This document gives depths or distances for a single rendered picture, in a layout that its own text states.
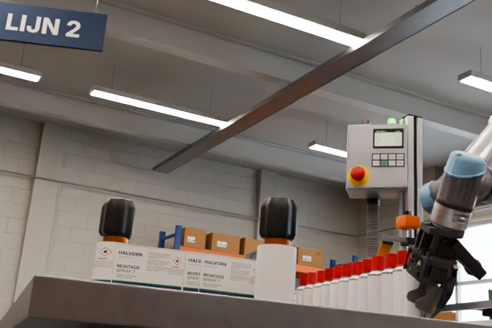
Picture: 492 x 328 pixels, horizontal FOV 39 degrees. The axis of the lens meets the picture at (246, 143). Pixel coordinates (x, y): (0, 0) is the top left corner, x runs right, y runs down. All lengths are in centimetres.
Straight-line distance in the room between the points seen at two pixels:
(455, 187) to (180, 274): 67
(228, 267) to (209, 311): 137
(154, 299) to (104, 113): 807
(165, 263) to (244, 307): 133
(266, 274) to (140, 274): 32
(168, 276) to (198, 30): 481
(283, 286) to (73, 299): 120
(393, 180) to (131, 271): 73
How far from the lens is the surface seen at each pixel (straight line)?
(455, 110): 791
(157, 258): 170
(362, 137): 195
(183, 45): 626
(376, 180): 191
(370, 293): 170
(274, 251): 154
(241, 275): 175
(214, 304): 36
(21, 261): 899
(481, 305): 146
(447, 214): 145
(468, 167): 143
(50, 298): 35
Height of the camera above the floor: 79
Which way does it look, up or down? 18 degrees up
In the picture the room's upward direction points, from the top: 4 degrees clockwise
